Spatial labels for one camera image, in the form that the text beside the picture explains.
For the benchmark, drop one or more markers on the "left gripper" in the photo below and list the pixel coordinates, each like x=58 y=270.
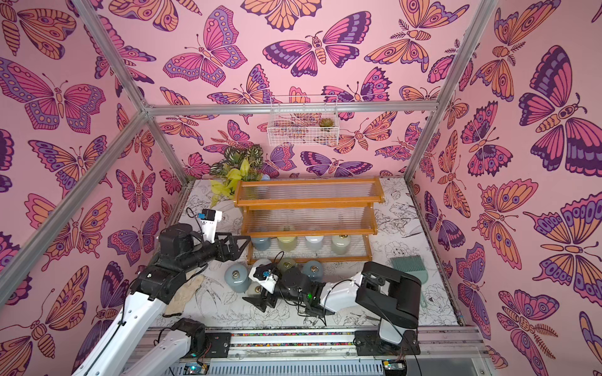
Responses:
x=233 y=254

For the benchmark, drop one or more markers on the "light blue tall canister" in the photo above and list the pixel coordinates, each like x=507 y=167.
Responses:
x=237 y=277

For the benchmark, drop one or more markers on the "green tea canister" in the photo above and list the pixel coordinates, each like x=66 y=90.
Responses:
x=286 y=264

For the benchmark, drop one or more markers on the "blue tea canister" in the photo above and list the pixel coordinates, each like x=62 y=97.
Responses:
x=314 y=270

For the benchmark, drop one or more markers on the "cream tea canister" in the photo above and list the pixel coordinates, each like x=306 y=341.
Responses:
x=254 y=290

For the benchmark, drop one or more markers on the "white tea canister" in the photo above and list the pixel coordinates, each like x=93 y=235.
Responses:
x=262 y=262

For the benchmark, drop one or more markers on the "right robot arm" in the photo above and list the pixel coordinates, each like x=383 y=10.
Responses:
x=392 y=295

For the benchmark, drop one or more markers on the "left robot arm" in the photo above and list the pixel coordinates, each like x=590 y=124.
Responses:
x=182 y=251

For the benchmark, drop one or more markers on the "blue canister bottom shelf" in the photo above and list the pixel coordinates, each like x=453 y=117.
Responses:
x=261 y=244

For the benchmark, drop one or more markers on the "yellow-green canister bottom shelf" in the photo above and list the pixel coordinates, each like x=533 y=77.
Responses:
x=287 y=243

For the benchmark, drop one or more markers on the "wooden three-tier shelf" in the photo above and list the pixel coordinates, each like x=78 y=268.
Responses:
x=300 y=208

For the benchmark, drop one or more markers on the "white canister bottom shelf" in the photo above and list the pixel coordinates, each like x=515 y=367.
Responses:
x=314 y=243

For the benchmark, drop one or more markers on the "pale green canister bottom shelf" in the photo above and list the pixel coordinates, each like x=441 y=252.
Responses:
x=340 y=244

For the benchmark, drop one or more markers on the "potted green leafy plant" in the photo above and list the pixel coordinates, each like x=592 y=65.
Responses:
x=238 y=165

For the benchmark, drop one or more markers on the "beige work glove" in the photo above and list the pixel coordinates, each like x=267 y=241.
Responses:
x=183 y=296

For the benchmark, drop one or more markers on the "green dustpan brush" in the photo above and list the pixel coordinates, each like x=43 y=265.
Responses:
x=413 y=265

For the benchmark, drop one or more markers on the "small succulent in basket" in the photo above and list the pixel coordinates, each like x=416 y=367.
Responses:
x=326 y=123

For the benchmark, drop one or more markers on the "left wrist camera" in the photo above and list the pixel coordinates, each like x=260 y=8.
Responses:
x=209 y=219

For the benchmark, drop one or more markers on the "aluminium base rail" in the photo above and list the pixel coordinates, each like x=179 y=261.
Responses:
x=448 y=351

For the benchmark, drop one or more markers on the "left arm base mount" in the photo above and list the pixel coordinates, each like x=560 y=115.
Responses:
x=214 y=345

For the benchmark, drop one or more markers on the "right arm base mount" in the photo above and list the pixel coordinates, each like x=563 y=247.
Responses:
x=369 y=343

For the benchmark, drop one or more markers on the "white wire basket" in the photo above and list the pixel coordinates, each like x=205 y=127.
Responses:
x=294 y=121

